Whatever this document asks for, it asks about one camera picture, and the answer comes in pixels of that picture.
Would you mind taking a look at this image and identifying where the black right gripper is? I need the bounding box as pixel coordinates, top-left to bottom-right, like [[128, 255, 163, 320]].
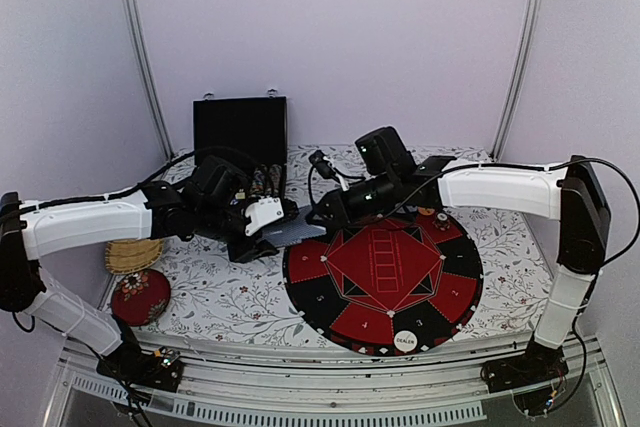
[[307, 169, 400, 228]]

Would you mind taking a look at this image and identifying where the blue playing card deck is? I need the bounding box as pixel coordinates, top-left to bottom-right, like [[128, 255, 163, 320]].
[[261, 205, 326, 248]]

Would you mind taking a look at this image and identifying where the white blue dealer button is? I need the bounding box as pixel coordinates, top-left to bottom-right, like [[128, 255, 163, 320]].
[[393, 330, 418, 353]]

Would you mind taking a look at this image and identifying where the red black small chip stack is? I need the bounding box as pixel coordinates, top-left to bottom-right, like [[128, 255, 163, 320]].
[[434, 212, 451, 231]]

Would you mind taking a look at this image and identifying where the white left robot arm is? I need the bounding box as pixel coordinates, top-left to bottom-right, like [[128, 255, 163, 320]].
[[1, 156, 292, 381]]

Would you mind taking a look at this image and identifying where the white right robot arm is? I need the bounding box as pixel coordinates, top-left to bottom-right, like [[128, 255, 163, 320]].
[[308, 126, 625, 383]]

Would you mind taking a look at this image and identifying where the far right chip row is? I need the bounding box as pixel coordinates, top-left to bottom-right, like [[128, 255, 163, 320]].
[[265, 164, 283, 197]]

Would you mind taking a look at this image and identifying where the black poker chip case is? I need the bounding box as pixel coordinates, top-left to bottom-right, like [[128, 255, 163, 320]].
[[193, 95, 288, 194]]

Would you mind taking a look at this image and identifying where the floral white tablecloth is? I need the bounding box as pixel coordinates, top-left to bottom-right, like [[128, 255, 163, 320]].
[[99, 144, 566, 348]]

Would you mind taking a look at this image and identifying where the round red black poker mat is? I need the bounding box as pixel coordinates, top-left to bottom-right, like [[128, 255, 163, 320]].
[[283, 213, 483, 356]]

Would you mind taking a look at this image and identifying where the woven bamboo tray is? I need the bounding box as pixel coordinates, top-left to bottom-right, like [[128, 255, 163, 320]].
[[105, 239, 164, 275]]

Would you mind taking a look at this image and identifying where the red floral round cushion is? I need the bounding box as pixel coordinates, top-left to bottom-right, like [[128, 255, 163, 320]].
[[110, 269, 171, 327]]

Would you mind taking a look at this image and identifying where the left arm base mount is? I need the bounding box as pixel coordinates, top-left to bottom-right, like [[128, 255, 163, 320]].
[[96, 344, 184, 393]]

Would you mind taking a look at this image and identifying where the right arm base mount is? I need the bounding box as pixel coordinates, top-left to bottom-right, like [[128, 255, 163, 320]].
[[480, 337, 569, 417]]

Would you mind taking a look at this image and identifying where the aluminium frame post left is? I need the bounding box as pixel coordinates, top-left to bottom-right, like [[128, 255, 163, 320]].
[[122, 0, 174, 160]]

